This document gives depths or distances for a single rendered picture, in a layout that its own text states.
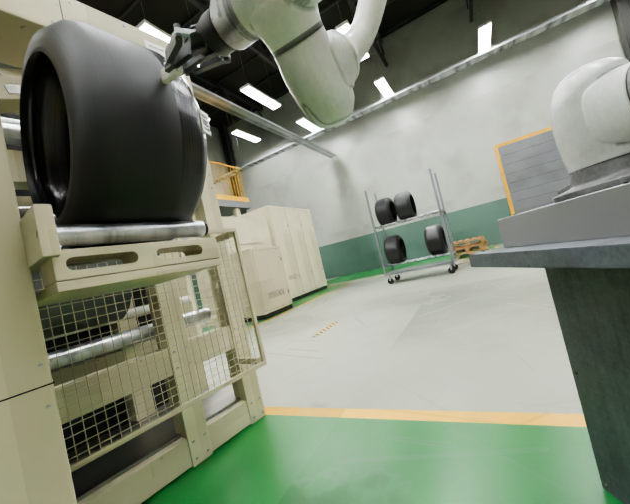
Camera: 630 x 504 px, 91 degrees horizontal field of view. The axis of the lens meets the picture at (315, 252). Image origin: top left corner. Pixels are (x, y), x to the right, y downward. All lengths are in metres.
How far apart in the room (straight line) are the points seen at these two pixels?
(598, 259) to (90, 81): 0.99
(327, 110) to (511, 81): 11.93
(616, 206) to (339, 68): 0.55
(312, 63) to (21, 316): 0.72
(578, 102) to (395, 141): 11.54
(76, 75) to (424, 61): 12.58
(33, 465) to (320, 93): 0.85
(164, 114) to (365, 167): 11.83
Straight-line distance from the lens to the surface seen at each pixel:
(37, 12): 1.47
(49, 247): 0.73
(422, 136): 12.21
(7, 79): 1.46
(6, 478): 0.85
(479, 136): 12.01
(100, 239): 0.80
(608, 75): 0.94
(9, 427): 0.83
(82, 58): 0.86
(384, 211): 6.20
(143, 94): 0.84
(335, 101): 0.63
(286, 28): 0.62
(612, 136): 0.91
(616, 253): 0.68
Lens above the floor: 0.73
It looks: 2 degrees up
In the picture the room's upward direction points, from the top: 13 degrees counter-clockwise
